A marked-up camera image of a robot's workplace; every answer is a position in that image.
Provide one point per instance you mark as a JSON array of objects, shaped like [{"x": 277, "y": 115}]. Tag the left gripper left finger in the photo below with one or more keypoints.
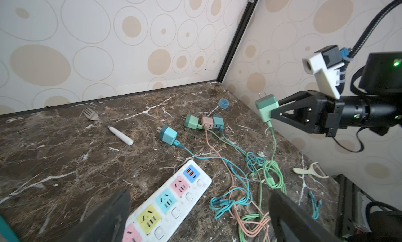
[{"x": 105, "y": 224}]

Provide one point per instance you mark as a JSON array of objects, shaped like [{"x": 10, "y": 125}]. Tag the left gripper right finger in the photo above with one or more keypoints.
[{"x": 293, "y": 224}]

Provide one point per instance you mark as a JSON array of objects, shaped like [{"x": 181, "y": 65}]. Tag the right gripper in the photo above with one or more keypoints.
[{"x": 315, "y": 113}]

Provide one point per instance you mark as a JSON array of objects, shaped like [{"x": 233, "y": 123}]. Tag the light green plug adapter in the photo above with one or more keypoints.
[{"x": 265, "y": 106}]

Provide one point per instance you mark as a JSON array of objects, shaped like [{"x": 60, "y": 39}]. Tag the dark teal plug adapter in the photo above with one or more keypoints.
[{"x": 218, "y": 122}]

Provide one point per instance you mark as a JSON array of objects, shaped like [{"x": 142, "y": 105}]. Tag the teal blue plug adapter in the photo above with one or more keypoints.
[{"x": 168, "y": 135}]

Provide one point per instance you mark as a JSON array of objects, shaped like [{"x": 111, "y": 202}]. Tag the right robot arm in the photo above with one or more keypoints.
[{"x": 375, "y": 102}]

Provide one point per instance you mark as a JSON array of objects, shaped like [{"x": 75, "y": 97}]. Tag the pink plug adapter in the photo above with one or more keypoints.
[{"x": 207, "y": 122}]

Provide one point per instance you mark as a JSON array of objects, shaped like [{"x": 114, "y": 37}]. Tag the white multicolour power strip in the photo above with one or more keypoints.
[{"x": 162, "y": 213}]

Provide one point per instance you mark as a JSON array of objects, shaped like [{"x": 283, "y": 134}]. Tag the blue bottle cap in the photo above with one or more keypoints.
[{"x": 223, "y": 103}]

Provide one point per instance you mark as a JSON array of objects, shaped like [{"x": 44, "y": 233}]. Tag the teal peeler tool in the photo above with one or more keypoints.
[{"x": 7, "y": 234}]

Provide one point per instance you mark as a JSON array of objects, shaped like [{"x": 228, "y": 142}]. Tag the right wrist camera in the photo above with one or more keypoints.
[{"x": 325, "y": 65}]

